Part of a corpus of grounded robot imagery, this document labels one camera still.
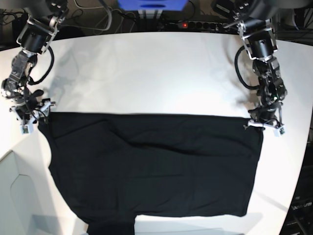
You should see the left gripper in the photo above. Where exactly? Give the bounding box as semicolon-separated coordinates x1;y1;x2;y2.
244;104;284;133

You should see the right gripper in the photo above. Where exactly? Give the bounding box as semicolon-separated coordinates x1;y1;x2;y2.
9;98;56;125

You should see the black T-shirt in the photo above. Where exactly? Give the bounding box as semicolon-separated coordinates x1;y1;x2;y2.
38;113;263;235

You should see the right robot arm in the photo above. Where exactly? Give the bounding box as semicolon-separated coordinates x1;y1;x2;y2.
0;0;68;133

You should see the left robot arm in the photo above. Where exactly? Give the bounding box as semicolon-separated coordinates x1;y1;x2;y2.
226;0;287;137

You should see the grey tray at table edge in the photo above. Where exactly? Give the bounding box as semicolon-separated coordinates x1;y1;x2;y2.
0;151;86;235

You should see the black power strip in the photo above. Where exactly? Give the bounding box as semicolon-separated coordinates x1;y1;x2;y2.
165;21;231;33

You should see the blue plastic bin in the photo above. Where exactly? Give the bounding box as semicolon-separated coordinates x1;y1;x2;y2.
118;0;188;11

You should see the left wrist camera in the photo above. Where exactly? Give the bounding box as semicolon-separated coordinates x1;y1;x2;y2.
274;125;286;137

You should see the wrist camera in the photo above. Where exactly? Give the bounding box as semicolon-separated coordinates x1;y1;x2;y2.
274;125;286;137
20;123;34;135

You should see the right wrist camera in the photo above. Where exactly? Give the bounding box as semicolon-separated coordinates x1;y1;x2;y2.
20;123;34;135

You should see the white cable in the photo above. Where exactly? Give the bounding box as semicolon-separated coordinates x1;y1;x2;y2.
73;0;115;32

